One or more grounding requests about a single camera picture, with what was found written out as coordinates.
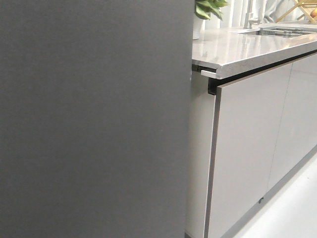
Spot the grey fridge door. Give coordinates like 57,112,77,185
0,0,194,238

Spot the near grey cabinet door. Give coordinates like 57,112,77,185
204,64,292,238

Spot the grey cabinet door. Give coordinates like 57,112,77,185
204,64,292,238
267,54,317,190

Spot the far grey cabinet door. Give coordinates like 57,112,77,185
267,54,317,190

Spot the grey stone countertop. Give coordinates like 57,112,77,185
192,23,317,80

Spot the white plant pot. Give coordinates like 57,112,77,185
193,16,205,40

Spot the green potted plant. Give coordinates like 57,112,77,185
195,0,229,20

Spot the steel sink faucet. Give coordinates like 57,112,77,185
244,0,261,29

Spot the steel sink basin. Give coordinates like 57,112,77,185
238,26,313,39

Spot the wooden dish rack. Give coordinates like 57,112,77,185
275,0,317,24

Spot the orange fruit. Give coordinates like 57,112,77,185
310,8,317,18

